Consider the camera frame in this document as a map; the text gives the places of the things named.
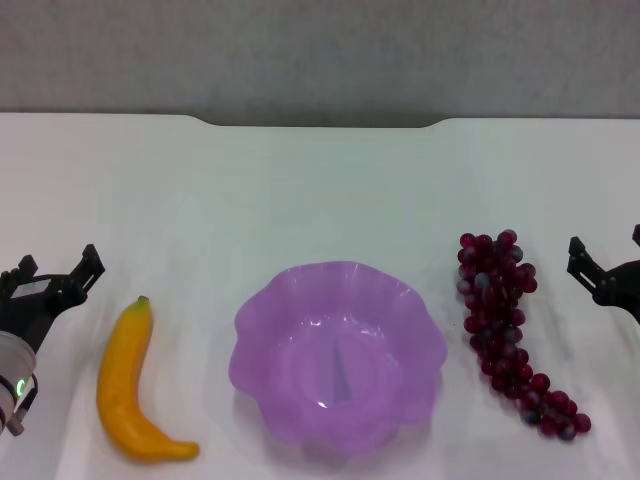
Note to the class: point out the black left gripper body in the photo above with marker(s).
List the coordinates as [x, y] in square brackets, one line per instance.
[35, 305]

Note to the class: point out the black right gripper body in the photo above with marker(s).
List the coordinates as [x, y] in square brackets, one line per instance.
[622, 287]

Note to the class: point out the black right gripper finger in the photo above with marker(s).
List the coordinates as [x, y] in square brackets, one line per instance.
[582, 265]
[636, 236]

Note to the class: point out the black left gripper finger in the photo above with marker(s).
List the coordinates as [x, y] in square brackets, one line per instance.
[87, 272]
[26, 267]

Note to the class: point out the red grape bunch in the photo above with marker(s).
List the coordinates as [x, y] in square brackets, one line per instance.
[495, 310]

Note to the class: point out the yellow banana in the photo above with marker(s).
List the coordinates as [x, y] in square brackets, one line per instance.
[120, 370]

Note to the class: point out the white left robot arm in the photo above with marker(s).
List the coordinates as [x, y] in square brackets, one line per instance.
[12, 370]

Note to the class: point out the purple scalloped plastic bowl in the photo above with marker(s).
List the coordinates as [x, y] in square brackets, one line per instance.
[300, 350]

